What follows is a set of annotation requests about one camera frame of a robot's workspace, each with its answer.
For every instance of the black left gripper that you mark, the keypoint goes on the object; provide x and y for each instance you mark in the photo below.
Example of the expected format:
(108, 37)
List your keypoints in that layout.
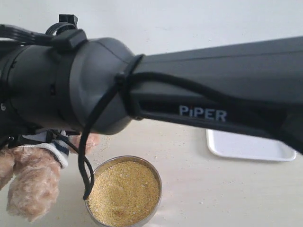
(12, 141)

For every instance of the white rectangular plastic tray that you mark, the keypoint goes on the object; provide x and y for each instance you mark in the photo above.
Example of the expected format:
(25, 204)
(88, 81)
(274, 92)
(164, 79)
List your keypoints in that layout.
(231, 145)

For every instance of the black zip tie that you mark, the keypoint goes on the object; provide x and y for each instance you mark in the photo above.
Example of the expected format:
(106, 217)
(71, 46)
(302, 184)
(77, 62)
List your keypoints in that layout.
(126, 85)

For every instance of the round metal bowl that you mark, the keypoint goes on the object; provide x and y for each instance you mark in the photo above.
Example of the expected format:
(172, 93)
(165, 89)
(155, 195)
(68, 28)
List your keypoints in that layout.
(124, 191)

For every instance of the yellow millet grains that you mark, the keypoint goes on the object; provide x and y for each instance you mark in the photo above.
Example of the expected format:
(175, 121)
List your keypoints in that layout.
(124, 191)

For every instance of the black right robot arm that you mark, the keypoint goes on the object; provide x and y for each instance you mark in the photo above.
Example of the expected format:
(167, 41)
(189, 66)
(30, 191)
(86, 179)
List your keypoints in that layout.
(70, 82)

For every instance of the tan teddy bear striped sweater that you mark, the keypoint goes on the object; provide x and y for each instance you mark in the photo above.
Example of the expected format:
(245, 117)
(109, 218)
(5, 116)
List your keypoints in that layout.
(32, 172)

